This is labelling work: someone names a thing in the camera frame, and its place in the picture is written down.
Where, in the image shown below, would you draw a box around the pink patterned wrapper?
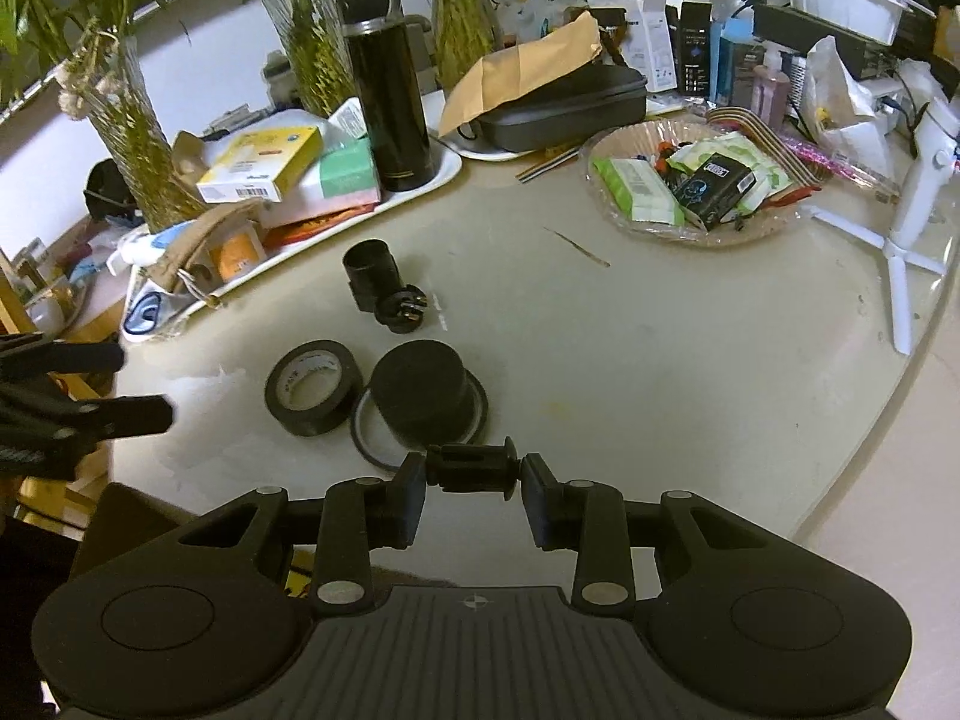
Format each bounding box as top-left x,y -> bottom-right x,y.
780,136 -> 901,200

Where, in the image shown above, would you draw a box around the wide black cylinder cap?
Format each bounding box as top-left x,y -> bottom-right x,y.
371,341 -> 470,447

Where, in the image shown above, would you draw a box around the small black power plug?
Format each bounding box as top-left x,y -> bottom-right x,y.
375,281 -> 430,335

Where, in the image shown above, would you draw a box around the green white sachet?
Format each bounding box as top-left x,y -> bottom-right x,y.
667,131 -> 792,203

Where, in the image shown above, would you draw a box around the brown drawstring pouch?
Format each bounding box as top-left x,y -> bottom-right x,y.
142,202 -> 260,308

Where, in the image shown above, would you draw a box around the white tube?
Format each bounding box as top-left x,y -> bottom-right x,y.
105,221 -> 203,275

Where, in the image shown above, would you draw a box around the long white tray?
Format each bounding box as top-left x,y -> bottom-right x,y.
120,139 -> 464,342

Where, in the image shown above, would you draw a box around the black thermos flask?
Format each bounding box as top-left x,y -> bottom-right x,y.
335,0 -> 436,194

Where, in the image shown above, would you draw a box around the white plate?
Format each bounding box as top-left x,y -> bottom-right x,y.
450,131 -> 571,162

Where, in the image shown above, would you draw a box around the black cylindrical tube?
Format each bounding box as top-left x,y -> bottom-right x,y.
342,238 -> 406,316

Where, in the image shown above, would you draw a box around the blue product box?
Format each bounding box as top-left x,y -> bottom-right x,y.
709,15 -> 762,107

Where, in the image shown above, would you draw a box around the black tape roll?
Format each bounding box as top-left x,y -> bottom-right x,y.
264,341 -> 363,438

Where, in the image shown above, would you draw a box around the large thin black ring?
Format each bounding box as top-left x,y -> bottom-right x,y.
349,382 -> 492,475

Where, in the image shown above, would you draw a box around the brown cardboard box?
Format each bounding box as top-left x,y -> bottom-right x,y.
71,481 -> 560,595

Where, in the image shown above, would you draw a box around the metal chopstick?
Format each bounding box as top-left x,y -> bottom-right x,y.
521,148 -> 584,183
516,144 -> 580,179

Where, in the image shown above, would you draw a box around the black product box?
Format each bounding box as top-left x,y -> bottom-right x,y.
675,0 -> 713,97

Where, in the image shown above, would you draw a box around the black flat device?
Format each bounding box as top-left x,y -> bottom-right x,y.
754,0 -> 938,80

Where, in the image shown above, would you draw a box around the striped ribbon cable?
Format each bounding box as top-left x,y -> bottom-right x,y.
709,105 -> 818,185

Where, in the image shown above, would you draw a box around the white gimbal with tripod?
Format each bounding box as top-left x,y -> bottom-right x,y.
799,79 -> 960,356

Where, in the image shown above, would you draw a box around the glass vase with bamboo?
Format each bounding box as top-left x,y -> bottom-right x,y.
412,0 -> 503,91
187,0 -> 361,117

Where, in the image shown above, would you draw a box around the white plastic bag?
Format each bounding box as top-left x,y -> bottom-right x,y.
799,34 -> 912,158

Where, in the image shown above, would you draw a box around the orange packet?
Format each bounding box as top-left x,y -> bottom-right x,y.
206,221 -> 269,286

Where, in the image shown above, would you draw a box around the black hard case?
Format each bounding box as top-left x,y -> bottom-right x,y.
469,64 -> 650,153

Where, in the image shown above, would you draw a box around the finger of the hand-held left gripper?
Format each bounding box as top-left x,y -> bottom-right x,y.
0,335 -> 125,380
0,388 -> 177,460

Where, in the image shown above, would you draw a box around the white tissue pack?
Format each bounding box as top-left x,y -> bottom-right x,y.
330,97 -> 370,143

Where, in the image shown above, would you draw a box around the red flat packet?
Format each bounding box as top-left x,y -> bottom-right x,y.
262,202 -> 380,245

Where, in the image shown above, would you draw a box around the green tissue pack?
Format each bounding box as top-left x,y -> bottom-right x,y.
289,139 -> 380,211

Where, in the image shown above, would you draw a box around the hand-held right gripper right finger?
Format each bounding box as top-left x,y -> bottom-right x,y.
520,454 -> 781,616

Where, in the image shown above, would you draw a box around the pink pump bottle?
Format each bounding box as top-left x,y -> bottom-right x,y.
750,41 -> 792,125

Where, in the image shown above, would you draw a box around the black bag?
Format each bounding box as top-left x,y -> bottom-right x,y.
82,161 -> 147,226

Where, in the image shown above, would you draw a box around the clear plastic dish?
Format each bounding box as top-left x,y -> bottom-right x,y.
583,120 -> 822,248

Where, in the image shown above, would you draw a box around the yellow cardboard box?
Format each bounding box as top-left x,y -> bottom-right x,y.
196,126 -> 323,205

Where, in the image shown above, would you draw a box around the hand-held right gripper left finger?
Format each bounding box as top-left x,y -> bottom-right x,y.
176,452 -> 428,616

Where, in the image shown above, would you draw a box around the small black printed box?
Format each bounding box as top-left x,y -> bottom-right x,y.
671,154 -> 757,232

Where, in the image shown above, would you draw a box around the small black spool-shaped mount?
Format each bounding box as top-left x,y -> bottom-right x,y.
425,441 -> 522,500

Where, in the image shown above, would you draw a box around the green wet wipe pack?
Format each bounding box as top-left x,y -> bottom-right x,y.
592,157 -> 687,227

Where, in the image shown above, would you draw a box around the thin wooden stick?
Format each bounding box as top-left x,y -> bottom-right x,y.
544,226 -> 611,269

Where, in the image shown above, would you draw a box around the wooden side table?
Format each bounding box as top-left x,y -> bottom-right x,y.
0,247 -> 143,526

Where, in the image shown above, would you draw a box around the white product box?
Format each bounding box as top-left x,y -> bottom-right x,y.
615,0 -> 680,95

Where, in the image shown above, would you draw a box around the brown paper envelope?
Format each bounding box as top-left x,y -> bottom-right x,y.
439,9 -> 605,137

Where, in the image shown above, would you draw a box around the tall glass vase dried flowers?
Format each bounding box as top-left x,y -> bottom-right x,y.
0,0 -> 211,235

